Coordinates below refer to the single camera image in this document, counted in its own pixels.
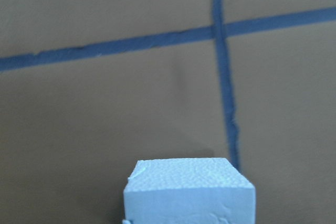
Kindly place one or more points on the light blue foam block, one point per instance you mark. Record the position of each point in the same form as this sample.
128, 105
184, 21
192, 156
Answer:
188, 190

